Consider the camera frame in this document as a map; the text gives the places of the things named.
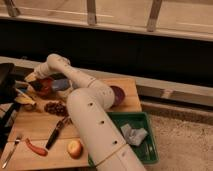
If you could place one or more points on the silver fork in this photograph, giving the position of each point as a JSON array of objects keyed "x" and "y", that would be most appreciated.
[{"x": 16, "y": 142}]

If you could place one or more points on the black handled knife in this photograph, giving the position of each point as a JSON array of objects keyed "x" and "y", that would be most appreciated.
[{"x": 55, "y": 134}]

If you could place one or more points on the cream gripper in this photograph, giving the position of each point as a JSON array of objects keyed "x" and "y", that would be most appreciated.
[{"x": 30, "y": 77}]

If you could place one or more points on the yellow red apple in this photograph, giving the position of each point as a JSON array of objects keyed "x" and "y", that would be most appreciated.
[{"x": 74, "y": 148}]

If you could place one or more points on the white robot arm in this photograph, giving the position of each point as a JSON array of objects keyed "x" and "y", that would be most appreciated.
[{"x": 87, "y": 107}]

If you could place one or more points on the grey crumpled cloth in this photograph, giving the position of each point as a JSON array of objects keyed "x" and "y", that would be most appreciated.
[{"x": 133, "y": 136}]

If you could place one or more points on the green plastic tray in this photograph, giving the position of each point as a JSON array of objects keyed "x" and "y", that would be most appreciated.
[{"x": 146, "y": 152}]

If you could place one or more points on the bunch of dark grapes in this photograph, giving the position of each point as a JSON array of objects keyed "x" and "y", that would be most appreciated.
[{"x": 56, "y": 108}]

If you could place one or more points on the blue cup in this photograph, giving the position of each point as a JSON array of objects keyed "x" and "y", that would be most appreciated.
[{"x": 60, "y": 85}]

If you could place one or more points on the black chair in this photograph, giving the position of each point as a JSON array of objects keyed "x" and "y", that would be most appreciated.
[{"x": 7, "y": 95}]

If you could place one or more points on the banana in small dish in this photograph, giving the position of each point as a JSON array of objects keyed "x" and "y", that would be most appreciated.
[{"x": 25, "y": 100}]

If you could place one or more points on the purple plate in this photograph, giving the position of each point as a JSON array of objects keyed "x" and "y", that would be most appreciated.
[{"x": 118, "y": 95}]

